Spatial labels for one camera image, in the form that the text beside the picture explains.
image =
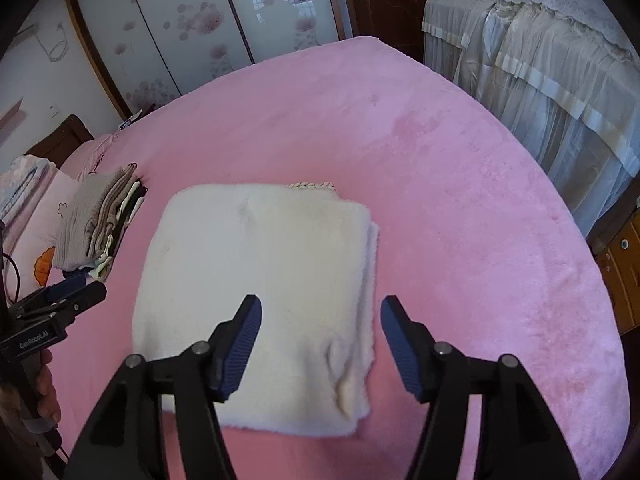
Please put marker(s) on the person's left hand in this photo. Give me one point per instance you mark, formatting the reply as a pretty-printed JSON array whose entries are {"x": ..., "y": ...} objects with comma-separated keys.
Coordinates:
[{"x": 49, "y": 390}]

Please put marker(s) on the beige knit sweater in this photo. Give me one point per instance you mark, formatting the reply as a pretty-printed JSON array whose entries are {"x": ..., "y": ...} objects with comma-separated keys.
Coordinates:
[{"x": 112, "y": 200}]

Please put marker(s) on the pink printed pillow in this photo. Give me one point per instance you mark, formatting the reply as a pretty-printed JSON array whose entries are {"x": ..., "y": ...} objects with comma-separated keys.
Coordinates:
[{"x": 45, "y": 210}]

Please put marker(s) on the white folded clothes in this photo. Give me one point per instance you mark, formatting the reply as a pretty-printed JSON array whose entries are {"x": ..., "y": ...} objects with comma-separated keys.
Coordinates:
[{"x": 102, "y": 266}]

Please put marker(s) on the person's left forearm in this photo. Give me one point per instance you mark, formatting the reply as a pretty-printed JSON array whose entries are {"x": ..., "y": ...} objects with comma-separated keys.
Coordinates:
[{"x": 15, "y": 435}]

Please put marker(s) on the grey knit sweater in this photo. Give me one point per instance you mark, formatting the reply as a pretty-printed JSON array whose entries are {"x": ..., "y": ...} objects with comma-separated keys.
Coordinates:
[{"x": 80, "y": 220}]

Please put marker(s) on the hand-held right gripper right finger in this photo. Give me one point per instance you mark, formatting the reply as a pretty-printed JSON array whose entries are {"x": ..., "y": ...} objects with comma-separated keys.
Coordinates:
[{"x": 400, "y": 345}]

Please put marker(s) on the brown wooden door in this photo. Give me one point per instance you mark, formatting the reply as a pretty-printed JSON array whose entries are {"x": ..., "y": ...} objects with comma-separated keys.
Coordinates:
[{"x": 390, "y": 0}]

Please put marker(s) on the wooden cabinet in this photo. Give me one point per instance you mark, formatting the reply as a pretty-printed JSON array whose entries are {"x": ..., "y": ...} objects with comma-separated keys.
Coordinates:
[{"x": 620, "y": 280}]

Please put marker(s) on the pink bed blanket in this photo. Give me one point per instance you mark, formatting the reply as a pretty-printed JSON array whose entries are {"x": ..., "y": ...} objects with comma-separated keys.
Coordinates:
[{"x": 450, "y": 185}]

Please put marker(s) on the black folded clothes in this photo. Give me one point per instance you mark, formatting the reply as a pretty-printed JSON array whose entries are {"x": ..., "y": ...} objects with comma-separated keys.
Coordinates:
[{"x": 137, "y": 195}]

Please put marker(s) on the striped folded blanket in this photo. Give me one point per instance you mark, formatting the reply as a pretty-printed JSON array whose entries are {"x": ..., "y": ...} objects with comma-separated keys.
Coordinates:
[{"x": 22, "y": 180}]

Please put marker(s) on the white fluffy cardigan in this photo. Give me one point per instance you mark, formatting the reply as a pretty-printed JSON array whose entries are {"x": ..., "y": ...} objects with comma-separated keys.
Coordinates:
[{"x": 260, "y": 260}]

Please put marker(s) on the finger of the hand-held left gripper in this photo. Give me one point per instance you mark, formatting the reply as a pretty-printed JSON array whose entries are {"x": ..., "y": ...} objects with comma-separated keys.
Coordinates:
[
  {"x": 82, "y": 300},
  {"x": 62, "y": 286}
]

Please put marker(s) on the floral glass wardrobe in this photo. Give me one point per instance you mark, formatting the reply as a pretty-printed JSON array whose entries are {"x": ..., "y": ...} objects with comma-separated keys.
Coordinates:
[{"x": 200, "y": 10}]

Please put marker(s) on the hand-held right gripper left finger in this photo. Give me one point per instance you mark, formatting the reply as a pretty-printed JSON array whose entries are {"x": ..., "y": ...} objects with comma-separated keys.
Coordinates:
[{"x": 242, "y": 345}]

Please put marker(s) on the wooden headboard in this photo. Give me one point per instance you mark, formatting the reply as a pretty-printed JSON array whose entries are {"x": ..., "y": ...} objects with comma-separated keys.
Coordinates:
[{"x": 65, "y": 140}]

